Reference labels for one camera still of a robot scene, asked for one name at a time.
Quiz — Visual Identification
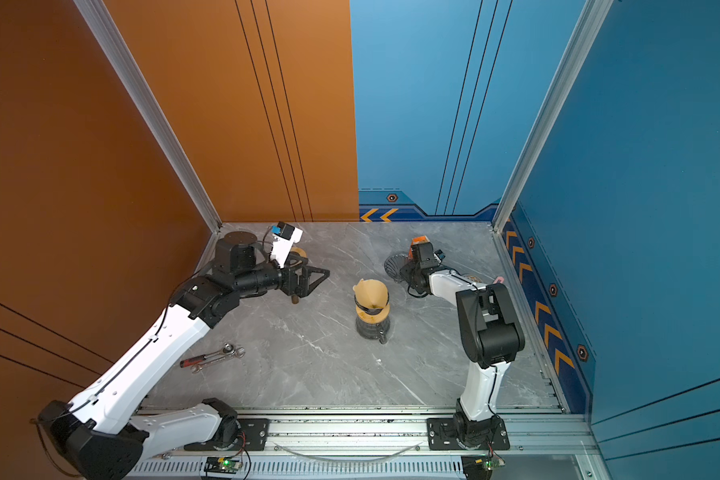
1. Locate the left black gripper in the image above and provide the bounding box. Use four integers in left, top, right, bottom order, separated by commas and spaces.
235, 253, 330, 301

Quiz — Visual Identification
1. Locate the brown paper coffee filter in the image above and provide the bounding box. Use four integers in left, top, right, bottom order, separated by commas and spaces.
353, 279, 390, 307

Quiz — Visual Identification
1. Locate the grey ribbed glass pitcher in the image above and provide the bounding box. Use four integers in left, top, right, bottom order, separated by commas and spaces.
355, 317, 391, 344

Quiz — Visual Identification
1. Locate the orange coffee filter box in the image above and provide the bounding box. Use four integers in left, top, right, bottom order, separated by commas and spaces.
411, 235, 430, 245

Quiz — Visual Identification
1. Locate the blue glass dripper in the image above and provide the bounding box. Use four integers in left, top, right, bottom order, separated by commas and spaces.
355, 302, 390, 323

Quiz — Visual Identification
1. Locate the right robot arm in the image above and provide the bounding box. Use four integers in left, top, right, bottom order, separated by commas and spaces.
400, 236, 525, 442

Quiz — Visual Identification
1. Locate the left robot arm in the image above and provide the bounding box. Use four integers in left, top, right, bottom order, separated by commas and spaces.
35, 222, 330, 479

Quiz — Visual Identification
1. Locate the grey glass dripper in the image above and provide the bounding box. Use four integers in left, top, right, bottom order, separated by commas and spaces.
383, 252, 408, 283

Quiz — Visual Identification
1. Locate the metal wrench set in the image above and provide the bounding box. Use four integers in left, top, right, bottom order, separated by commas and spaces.
179, 343, 246, 373

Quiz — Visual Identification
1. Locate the left green circuit board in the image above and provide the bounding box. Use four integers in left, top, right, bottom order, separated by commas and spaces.
203, 457, 245, 477

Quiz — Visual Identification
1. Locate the right circuit board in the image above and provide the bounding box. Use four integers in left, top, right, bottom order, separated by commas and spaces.
461, 456, 506, 480

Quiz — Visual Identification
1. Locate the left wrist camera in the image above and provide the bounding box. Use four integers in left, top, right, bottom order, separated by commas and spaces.
269, 221, 303, 268

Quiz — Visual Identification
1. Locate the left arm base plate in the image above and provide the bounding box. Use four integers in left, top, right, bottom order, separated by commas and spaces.
183, 418, 270, 452

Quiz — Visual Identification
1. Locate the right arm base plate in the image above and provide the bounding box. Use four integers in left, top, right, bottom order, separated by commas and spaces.
426, 415, 511, 451

